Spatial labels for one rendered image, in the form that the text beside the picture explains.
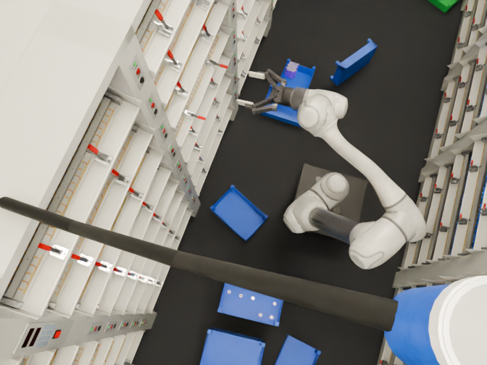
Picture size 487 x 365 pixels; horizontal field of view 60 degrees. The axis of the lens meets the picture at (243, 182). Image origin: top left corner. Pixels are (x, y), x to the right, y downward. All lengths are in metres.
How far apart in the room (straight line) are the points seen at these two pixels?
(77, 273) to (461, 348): 1.20
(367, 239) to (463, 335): 1.42
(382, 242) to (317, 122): 0.53
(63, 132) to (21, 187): 0.14
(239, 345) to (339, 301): 1.99
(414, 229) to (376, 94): 1.53
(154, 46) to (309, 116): 0.54
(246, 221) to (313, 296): 2.26
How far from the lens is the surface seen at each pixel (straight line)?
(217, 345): 2.36
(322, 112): 1.46
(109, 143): 1.22
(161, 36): 1.35
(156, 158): 1.59
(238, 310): 2.19
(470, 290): 0.28
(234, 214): 2.65
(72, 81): 1.04
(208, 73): 1.94
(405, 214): 1.72
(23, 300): 1.19
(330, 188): 2.17
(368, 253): 1.66
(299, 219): 2.13
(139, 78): 1.19
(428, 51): 3.40
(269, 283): 0.44
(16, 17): 1.19
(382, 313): 0.35
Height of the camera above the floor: 2.59
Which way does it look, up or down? 73 degrees down
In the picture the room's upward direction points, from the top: 1 degrees clockwise
